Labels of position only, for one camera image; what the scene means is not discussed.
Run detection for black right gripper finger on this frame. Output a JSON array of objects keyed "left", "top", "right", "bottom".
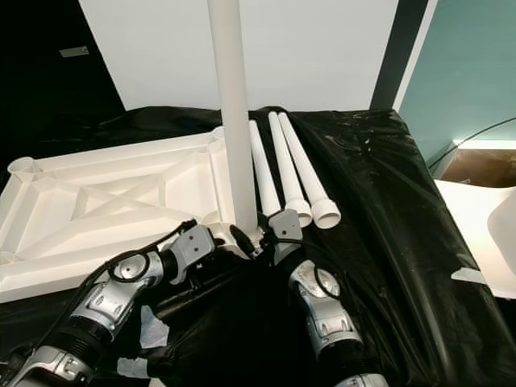
[{"left": 229, "top": 225, "right": 261, "bottom": 256}]

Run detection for crumpled white masking tape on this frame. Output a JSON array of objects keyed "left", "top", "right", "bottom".
[{"left": 141, "top": 305, "right": 174, "bottom": 349}]

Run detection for black plastic sheet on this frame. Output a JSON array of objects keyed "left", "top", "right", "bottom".
[{"left": 0, "top": 103, "right": 516, "bottom": 387}]

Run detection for flat white masking tape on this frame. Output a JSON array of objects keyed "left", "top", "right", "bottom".
[{"left": 117, "top": 355, "right": 154, "bottom": 380}]

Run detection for white tape strip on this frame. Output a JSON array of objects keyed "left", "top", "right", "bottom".
[{"left": 454, "top": 266, "right": 489, "bottom": 283}]

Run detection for white side table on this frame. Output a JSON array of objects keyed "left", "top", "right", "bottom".
[{"left": 435, "top": 179, "right": 516, "bottom": 287}]

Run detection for brown cardboard box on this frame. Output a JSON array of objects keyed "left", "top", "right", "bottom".
[{"left": 439, "top": 147, "right": 516, "bottom": 185}]

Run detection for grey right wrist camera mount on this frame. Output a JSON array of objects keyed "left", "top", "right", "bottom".
[{"left": 268, "top": 210, "right": 304, "bottom": 264}]

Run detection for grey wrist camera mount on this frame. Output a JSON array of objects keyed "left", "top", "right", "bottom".
[
  {"left": 268, "top": 210, "right": 304, "bottom": 264},
  {"left": 172, "top": 223, "right": 216, "bottom": 266}
]

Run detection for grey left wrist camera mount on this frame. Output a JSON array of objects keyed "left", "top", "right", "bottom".
[{"left": 172, "top": 223, "right": 216, "bottom": 266}]

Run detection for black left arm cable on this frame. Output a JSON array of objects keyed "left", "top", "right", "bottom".
[{"left": 4, "top": 219, "right": 196, "bottom": 387}]

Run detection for black vertical post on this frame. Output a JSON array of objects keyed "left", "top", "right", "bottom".
[{"left": 368, "top": 0, "right": 431, "bottom": 111}]

